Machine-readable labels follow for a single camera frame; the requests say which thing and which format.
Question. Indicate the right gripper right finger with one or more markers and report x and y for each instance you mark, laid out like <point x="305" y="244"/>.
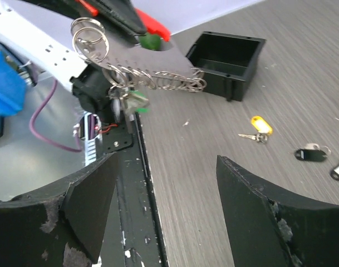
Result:
<point x="268" y="225"/>

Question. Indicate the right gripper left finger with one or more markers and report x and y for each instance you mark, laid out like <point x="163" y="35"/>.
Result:
<point x="62" y="223"/>

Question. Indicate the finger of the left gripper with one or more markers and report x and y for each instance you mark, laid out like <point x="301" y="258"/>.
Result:
<point x="119" y="13"/>

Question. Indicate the metal keyring holder red grip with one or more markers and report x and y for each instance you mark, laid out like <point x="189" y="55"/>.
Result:
<point x="166" y="69"/>

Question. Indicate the green tag key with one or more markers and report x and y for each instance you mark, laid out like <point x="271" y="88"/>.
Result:
<point x="124" y="103"/>

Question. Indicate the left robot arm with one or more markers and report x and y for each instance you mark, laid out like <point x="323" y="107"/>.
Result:
<point x="64" y="64"/>

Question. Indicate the green lime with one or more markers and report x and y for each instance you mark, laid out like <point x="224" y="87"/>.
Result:
<point x="150" y="41"/>

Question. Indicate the black tag key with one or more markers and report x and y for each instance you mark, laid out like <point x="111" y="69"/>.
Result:
<point x="312" y="152"/>

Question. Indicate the yellow tag key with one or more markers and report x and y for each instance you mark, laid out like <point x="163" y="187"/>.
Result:
<point x="264" y="130"/>

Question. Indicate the black plastic bin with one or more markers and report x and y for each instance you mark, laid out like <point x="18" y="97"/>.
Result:
<point x="229" y="62"/>

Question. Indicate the blue plastic bin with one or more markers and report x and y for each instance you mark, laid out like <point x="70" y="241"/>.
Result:
<point x="12" y="89"/>

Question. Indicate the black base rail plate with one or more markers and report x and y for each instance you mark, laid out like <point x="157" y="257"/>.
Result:
<point x="133" y="235"/>

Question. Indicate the white slotted cable duct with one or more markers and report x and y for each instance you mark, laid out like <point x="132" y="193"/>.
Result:
<point x="89" y="127"/>

